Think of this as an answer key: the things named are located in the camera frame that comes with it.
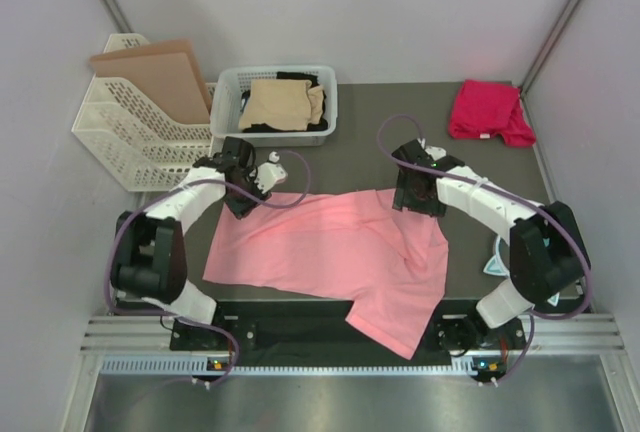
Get pink t shirt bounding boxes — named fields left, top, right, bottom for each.
left=203, top=189, right=448, bottom=359

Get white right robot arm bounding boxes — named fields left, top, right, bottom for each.
left=391, top=139, right=591, bottom=348

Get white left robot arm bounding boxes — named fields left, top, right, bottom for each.
left=106, top=138, right=287, bottom=349

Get black garment in basket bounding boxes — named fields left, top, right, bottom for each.
left=239, top=70, right=330, bottom=135

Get beige folded garment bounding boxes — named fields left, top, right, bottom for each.
left=237, top=79, right=326, bottom=133

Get white plastic basket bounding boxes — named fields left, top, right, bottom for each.
left=210, top=64, right=338, bottom=148

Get teal cat ear headphones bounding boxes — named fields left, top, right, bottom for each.
left=483, top=235, right=560, bottom=307

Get red t shirt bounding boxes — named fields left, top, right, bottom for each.
left=448, top=80, right=536, bottom=148

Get brown cardboard folder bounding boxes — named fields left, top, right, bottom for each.
left=89, top=39, right=212, bottom=125

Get white perforated file organizer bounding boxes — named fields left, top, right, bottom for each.
left=72, top=33, right=212, bottom=192

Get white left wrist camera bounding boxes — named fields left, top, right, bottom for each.
left=254, top=151, right=288, bottom=195

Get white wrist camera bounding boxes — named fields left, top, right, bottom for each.
left=418, top=139, right=447, bottom=162
left=254, top=151, right=288, bottom=195

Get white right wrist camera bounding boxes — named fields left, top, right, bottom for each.
left=418, top=139, right=447, bottom=162

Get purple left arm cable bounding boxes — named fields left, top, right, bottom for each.
left=102, top=149, right=312, bottom=387

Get slotted cable duct rail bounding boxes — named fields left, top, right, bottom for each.
left=99, top=355, right=506, bottom=377

